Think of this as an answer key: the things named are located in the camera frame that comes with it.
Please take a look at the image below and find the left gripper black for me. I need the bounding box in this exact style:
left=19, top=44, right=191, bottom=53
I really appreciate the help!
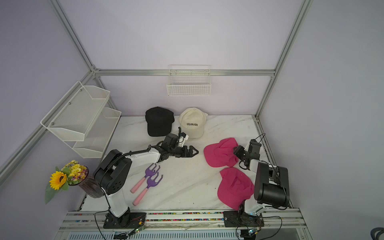
left=169, top=145, right=199, bottom=159

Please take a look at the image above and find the pink cap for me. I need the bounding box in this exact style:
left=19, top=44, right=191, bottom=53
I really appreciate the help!
left=204, top=138, right=239, bottom=168
left=217, top=168, right=254, bottom=211

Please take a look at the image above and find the cream Colorado cap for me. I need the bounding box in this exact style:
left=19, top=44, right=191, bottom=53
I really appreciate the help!
left=178, top=108, right=208, bottom=139

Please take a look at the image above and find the black cap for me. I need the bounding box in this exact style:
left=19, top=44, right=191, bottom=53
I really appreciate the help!
left=145, top=107, right=175, bottom=137

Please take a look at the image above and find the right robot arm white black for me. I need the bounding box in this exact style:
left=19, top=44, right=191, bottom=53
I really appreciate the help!
left=233, top=139, right=290, bottom=216

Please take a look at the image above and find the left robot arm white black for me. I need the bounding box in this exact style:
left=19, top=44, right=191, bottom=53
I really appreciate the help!
left=94, top=133, right=199, bottom=220

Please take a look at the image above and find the purple pink garden fork upper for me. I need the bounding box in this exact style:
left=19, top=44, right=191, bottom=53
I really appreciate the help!
left=131, top=164, right=161, bottom=194

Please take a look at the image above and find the purple pink garden fork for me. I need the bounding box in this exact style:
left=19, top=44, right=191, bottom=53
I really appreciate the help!
left=133, top=173, right=163, bottom=206
left=131, top=164, right=161, bottom=194

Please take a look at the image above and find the purple pink garden fork lower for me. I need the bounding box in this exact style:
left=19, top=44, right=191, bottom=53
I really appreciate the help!
left=133, top=173, right=163, bottom=206

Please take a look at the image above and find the dark glass flower vase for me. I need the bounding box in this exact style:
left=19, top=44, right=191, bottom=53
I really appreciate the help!
left=78, top=175, right=105, bottom=199

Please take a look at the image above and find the white two-tier mesh shelf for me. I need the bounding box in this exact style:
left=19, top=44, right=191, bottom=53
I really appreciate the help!
left=41, top=82, right=121, bottom=159

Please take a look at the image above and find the sunflower bouquet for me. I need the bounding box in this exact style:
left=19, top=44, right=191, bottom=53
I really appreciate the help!
left=45, top=160, right=89, bottom=204

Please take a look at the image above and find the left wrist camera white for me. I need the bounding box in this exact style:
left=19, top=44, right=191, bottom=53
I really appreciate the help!
left=179, top=133, right=189, bottom=148

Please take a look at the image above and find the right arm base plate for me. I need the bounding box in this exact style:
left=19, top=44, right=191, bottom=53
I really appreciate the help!
left=223, top=206, right=265, bottom=227

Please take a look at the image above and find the white wire wall basket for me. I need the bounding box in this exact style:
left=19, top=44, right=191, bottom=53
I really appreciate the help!
left=167, top=65, right=212, bottom=97

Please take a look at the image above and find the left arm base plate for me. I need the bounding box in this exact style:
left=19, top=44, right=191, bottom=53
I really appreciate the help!
left=103, top=209, right=147, bottom=229

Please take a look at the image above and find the aluminium front rail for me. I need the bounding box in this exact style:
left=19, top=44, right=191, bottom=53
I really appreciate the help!
left=55, top=209, right=312, bottom=240

